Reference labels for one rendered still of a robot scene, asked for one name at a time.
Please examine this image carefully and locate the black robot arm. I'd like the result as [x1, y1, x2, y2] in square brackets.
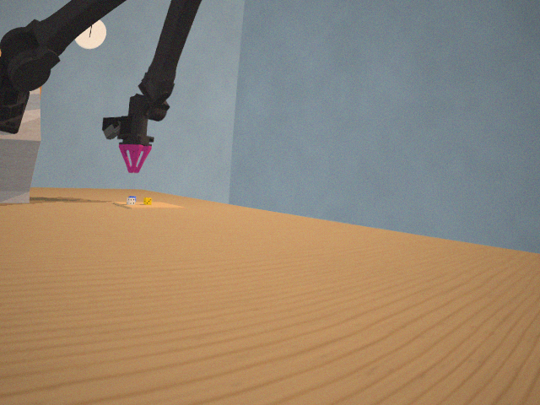
[0, 0, 202, 140]

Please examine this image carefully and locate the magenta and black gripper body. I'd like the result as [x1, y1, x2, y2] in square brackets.
[117, 115, 154, 146]

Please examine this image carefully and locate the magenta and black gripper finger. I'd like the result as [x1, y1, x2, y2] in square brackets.
[119, 144, 143, 173]
[129, 146, 152, 173]

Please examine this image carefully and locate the orange mat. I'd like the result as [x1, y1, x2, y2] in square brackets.
[114, 202, 186, 209]

